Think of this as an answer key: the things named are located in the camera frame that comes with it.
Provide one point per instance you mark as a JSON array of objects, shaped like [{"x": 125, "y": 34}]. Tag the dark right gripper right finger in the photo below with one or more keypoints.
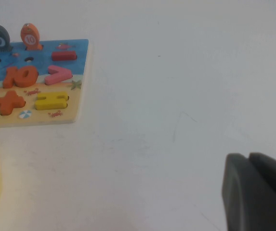
[{"x": 275, "y": 175}]

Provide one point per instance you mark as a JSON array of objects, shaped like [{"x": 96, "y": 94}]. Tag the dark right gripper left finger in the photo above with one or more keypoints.
[{"x": 248, "y": 204}]

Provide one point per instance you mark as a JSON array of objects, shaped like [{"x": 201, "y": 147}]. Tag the wooden beach puzzle board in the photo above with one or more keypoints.
[{"x": 43, "y": 118}]

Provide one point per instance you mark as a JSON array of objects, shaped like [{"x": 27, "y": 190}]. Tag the yellow equals sign piece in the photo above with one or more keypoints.
[{"x": 48, "y": 101}]

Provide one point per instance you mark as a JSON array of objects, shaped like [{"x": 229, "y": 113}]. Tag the pink greater-than sign piece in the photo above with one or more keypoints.
[{"x": 63, "y": 73}]

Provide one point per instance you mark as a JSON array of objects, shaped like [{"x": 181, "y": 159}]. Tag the red minus sign piece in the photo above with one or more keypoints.
[{"x": 64, "y": 56}]

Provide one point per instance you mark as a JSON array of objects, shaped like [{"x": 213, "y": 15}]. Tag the orange plus sign piece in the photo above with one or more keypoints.
[{"x": 7, "y": 102}]

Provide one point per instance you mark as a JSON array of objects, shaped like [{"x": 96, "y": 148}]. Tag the orange number ten piece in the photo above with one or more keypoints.
[{"x": 11, "y": 77}]

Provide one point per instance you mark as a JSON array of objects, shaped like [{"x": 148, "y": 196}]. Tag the orange fish peg ten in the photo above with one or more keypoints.
[{"x": 30, "y": 36}]

